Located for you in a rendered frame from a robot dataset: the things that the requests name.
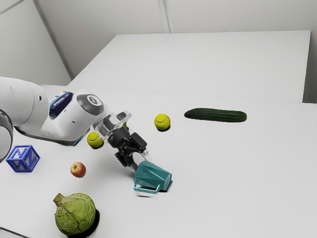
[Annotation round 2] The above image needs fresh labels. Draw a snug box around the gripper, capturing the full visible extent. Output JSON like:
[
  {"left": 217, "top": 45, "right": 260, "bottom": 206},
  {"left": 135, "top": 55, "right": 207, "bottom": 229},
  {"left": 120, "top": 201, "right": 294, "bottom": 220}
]
[{"left": 107, "top": 128, "right": 153, "bottom": 173}]

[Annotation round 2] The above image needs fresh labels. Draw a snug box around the teal faceted mug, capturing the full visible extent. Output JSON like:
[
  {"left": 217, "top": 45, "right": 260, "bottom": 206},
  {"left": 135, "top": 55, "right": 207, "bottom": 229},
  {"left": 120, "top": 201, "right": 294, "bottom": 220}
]
[{"left": 133, "top": 160, "right": 173, "bottom": 194}]

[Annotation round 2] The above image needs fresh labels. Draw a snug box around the yellow-green tennis ball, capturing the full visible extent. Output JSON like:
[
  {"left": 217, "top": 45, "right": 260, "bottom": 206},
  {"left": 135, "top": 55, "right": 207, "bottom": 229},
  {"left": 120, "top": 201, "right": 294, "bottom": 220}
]
[
  {"left": 154, "top": 113, "right": 171, "bottom": 131},
  {"left": 87, "top": 131, "right": 105, "bottom": 149}
]

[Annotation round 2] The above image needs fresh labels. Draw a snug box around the red apple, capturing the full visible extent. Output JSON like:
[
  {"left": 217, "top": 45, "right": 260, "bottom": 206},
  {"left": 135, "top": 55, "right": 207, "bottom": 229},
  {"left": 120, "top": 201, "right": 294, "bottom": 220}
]
[{"left": 70, "top": 162, "right": 87, "bottom": 179}]

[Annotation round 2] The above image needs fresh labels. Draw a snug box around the green cabbage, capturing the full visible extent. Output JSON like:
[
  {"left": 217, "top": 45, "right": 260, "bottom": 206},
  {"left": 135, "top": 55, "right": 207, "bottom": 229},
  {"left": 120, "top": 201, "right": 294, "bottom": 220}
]
[{"left": 53, "top": 192, "right": 97, "bottom": 236}]

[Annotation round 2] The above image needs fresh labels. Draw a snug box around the dark green cucumber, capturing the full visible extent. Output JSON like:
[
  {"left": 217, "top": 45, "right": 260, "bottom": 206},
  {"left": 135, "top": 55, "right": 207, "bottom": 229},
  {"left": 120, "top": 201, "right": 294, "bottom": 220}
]
[{"left": 184, "top": 108, "right": 248, "bottom": 123}]

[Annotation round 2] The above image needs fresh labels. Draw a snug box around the blue wireframe cube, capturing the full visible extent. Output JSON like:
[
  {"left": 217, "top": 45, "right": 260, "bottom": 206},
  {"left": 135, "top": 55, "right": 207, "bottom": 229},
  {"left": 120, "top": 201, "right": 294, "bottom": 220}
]
[{"left": 5, "top": 144, "right": 41, "bottom": 173}]

